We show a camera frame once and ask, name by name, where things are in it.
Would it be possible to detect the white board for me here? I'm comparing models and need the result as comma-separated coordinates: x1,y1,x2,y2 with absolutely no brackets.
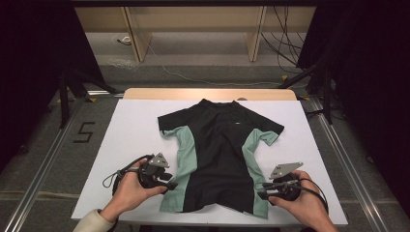
71,99,349,226

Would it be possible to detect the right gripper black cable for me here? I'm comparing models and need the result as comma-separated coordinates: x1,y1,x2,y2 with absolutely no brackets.
253,177,330,215

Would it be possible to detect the person's left hand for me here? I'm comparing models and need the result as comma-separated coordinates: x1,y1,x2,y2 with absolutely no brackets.
99,159,169,224

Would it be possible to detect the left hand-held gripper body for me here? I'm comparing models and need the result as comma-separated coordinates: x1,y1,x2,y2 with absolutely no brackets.
137,152,179,191

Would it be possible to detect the black curtain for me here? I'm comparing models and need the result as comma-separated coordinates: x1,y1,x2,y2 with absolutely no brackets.
295,0,410,212
0,0,108,172

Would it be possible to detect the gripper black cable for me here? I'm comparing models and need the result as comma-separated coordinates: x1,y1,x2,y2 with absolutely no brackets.
253,177,330,215
102,154,155,196

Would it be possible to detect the white plug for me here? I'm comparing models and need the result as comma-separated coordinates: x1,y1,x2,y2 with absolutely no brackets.
112,34,132,46

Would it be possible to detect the aluminium floor rail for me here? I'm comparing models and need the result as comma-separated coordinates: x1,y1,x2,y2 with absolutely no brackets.
308,96,389,232
2,99,85,232

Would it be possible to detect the bundle of black cables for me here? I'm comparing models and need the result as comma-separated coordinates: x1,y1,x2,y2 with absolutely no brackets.
259,6,311,75

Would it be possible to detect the black metal stand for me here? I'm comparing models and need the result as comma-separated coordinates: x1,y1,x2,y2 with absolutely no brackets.
57,68,120,131
276,60,336,126

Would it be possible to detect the wooden table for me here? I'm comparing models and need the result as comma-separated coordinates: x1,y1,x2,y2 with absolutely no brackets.
123,87,298,102

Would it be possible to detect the black and green t-shirt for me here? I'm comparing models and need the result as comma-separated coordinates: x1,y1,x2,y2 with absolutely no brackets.
157,98,285,219

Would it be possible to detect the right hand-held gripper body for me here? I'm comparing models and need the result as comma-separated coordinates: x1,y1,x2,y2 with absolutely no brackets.
263,161,305,203

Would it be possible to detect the light wooden desk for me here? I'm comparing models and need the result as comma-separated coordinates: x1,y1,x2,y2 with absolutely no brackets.
73,6,317,63

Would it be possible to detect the short aluminium rail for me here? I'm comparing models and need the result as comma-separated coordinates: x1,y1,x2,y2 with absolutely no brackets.
85,89,126,99

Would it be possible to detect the person's right hand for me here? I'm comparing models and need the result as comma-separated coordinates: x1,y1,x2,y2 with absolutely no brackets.
268,169,330,227

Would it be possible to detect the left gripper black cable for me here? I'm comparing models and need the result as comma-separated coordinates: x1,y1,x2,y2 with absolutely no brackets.
102,154,155,196

